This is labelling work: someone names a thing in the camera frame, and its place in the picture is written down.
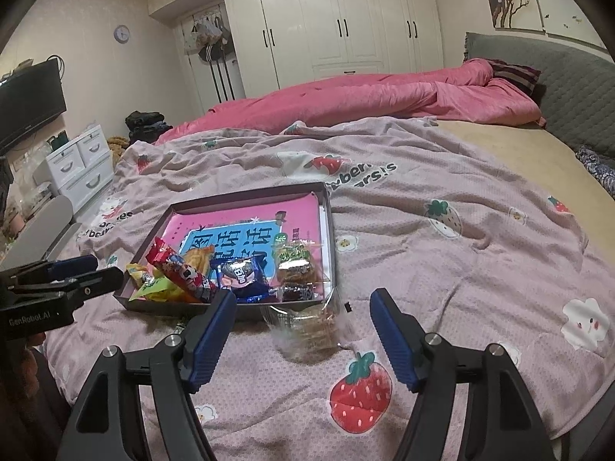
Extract white wardrobe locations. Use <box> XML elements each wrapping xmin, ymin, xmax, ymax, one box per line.
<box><xmin>146</xmin><ymin>0</ymin><xmax>445</xmax><ymax>103</ymax></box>

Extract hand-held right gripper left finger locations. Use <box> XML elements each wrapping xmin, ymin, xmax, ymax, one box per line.
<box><xmin>55</xmin><ymin>288</ymin><xmax>238</xmax><ymax>461</ymax></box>

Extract pink quilt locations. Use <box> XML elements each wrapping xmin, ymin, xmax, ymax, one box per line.
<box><xmin>154</xmin><ymin>58</ymin><xmax>547</xmax><ymax>146</ymax></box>

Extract dark shallow cardboard box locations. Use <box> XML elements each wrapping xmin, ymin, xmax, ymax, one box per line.
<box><xmin>114</xmin><ymin>181</ymin><xmax>335</xmax><ymax>323</ymax></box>

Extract pink strawberry printed blanket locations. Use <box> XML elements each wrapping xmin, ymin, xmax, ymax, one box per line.
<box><xmin>43</xmin><ymin>115</ymin><xmax>612</xmax><ymax>461</ymax></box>

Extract dark patterned cloth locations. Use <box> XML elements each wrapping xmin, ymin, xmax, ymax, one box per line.
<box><xmin>574</xmin><ymin>145</ymin><xmax>615</xmax><ymax>196</ymax></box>

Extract white drawer cabinet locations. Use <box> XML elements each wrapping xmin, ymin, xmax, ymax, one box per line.
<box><xmin>45</xmin><ymin>124</ymin><xmax>115</xmax><ymax>215</ymax></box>

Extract blue cookie packet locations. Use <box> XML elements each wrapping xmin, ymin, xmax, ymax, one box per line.
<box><xmin>211</xmin><ymin>256</ymin><xmax>280</xmax><ymax>305</ymax></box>

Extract clear rice cracker packet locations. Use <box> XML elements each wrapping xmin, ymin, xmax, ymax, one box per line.
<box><xmin>261</xmin><ymin>298</ymin><xmax>357</xmax><ymax>364</ymax></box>

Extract pile of black clothes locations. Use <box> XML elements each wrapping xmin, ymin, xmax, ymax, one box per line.
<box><xmin>125</xmin><ymin>110</ymin><xmax>174</xmax><ymax>143</ymax></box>

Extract pink book with blue label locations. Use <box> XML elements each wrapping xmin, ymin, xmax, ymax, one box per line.
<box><xmin>163</xmin><ymin>192</ymin><xmax>330</xmax><ymax>299</ymax></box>

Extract dark striped pillow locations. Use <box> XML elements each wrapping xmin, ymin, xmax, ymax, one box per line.
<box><xmin>487</xmin><ymin>60</ymin><xmax>542</xmax><ymax>99</ymax></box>

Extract grey quilted headboard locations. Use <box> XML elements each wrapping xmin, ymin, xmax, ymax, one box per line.
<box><xmin>463</xmin><ymin>32</ymin><xmax>615</xmax><ymax>165</ymax></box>

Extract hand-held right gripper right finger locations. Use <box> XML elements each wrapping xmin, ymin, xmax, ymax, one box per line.
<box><xmin>369</xmin><ymin>288</ymin><xmax>558</xmax><ymax>461</ymax></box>

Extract orange cracker packet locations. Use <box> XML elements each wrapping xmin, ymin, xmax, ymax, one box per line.
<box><xmin>183</xmin><ymin>245</ymin><xmax>216</xmax><ymax>275</ymax></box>

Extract yellow snack packet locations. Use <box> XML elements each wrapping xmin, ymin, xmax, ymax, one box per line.
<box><xmin>129</xmin><ymin>276</ymin><xmax>189</xmax><ymax>304</ymax></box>
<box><xmin>126</xmin><ymin>262</ymin><xmax>160</xmax><ymax>290</ymax></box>

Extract black television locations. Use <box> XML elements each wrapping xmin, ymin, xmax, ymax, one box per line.
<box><xmin>0</xmin><ymin>60</ymin><xmax>67</xmax><ymax>153</ymax></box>

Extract beige bed sheet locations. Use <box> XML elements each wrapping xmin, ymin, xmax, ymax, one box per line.
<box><xmin>435</xmin><ymin>118</ymin><xmax>615</xmax><ymax>232</ymax></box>

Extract green label rice cracker packet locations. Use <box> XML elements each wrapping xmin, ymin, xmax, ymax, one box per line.
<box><xmin>272</xmin><ymin>239</ymin><xmax>324</xmax><ymax>284</ymax></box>

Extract coat rack with hats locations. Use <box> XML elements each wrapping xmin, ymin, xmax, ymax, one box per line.
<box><xmin>184</xmin><ymin>12</ymin><xmax>239</xmax><ymax>112</ymax></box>

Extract red candy packet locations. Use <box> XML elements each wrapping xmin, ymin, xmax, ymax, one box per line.
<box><xmin>145</xmin><ymin>237</ymin><xmax>220</xmax><ymax>304</ymax></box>

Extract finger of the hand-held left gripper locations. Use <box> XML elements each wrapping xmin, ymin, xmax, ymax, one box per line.
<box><xmin>0</xmin><ymin>255</ymin><xmax>100</xmax><ymax>285</ymax></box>
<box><xmin>10</xmin><ymin>266</ymin><xmax>125</xmax><ymax>306</ymax></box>

